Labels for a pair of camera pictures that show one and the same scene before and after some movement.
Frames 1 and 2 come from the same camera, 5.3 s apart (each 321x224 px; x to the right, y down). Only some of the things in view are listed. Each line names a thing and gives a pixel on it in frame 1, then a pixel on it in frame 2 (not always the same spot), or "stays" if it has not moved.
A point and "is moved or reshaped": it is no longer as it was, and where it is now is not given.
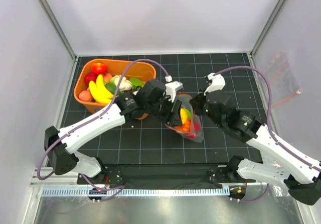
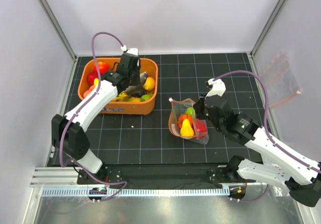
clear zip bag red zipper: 191,127 is moved or reshaped
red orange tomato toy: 99,68 stays
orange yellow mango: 185,115 to 186,130
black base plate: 120,176 stays
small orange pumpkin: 186,126 is moved or reshaped
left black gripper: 174,117 to 137,81
